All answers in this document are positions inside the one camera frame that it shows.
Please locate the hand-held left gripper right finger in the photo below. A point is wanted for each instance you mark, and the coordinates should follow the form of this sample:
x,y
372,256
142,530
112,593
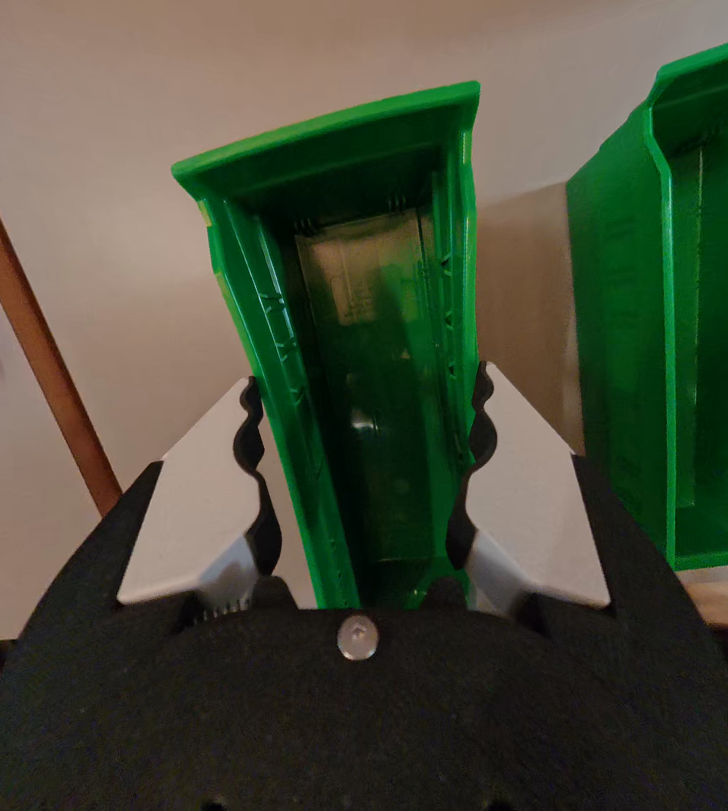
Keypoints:
x,y
528,507

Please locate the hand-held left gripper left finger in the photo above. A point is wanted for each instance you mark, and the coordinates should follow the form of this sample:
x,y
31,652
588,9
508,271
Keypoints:
x,y
193,507

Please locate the large green plastic bin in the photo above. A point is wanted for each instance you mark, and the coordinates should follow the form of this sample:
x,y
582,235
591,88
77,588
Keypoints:
x,y
623,317

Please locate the narrow green plastic bin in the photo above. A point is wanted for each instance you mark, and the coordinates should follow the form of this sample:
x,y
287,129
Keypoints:
x,y
237,266

